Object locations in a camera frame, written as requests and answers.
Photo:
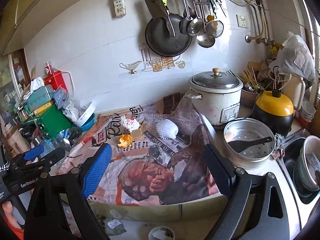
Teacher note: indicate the wall socket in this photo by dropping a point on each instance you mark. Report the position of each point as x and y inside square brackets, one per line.
[241, 20]

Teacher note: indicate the steel skimmer spoon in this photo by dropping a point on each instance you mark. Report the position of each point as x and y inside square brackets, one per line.
[189, 26]

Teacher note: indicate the white round tray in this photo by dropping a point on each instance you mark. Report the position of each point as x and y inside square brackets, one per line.
[86, 112]

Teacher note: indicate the teal tissue box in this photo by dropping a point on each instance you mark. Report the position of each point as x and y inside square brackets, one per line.
[40, 97]

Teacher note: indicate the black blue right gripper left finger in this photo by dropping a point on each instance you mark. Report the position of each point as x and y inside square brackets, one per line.
[46, 218]

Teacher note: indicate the black frying pan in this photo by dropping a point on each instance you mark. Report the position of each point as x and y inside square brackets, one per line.
[160, 42]

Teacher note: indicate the cleaver knife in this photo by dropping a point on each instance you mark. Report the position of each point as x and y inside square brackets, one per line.
[157, 10]

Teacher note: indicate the aluminium steamer pot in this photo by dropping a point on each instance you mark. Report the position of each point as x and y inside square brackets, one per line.
[248, 130]

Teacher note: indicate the newspaper print table cloth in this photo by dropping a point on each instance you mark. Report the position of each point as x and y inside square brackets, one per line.
[152, 171]

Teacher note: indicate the stacked white bowls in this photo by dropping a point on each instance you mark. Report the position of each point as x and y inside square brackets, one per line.
[306, 113]

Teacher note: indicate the clear plastic bag clutter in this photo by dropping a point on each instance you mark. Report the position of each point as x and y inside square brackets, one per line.
[65, 104]

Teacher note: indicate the green tin box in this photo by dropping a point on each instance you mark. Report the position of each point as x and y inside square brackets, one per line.
[52, 121]

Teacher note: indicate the stainless steel sink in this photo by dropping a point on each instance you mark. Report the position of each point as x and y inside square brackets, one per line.
[292, 164]

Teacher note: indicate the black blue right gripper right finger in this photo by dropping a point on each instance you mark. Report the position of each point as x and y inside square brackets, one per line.
[268, 217]

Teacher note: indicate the white red printed paper bag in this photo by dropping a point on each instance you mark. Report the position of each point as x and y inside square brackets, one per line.
[131, 124]

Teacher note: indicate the person's left hand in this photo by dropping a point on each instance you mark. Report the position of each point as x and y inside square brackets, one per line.
[8, 210]

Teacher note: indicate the chopstick holder with chopsticks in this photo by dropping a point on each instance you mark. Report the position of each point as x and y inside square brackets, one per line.
[251, 88]

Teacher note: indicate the black rice paddle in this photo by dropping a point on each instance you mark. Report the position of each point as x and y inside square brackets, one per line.
[241, 145]

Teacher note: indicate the orange peel scrap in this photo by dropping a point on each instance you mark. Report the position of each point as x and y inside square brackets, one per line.
[125, 141]

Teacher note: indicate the plastic water bottle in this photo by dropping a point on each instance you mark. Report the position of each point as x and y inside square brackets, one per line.
[49, 145]

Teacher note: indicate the yellow black kettle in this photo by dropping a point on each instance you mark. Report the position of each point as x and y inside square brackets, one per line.
[275, 110]

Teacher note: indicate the white plastic bag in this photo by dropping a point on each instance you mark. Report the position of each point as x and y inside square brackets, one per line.
[295, 58]

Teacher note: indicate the white power strip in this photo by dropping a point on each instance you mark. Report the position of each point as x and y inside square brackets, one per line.
[119, 8]

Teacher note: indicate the white rice cooker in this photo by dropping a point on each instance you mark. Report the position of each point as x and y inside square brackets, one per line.
[216, 95]

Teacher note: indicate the blue plastic basket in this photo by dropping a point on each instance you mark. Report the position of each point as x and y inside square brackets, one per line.
[89, 123]

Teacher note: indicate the green bowl in sink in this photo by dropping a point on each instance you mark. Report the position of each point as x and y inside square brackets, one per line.
[308, 164]

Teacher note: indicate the white trash bin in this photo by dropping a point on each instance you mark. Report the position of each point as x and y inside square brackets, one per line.
[161, 233]

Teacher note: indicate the white foam fruit net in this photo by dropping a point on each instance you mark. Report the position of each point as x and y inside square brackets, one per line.
[167, 129]

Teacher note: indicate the red box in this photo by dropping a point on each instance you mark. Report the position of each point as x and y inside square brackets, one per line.
[54, 77]

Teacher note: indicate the steel ladle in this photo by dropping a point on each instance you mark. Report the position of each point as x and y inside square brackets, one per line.
[204, 38]

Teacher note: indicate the brown cardboard piece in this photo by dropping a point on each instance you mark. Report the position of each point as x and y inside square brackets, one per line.
[140, 131]

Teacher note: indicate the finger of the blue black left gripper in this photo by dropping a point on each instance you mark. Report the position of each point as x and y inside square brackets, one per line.
[33, 153]

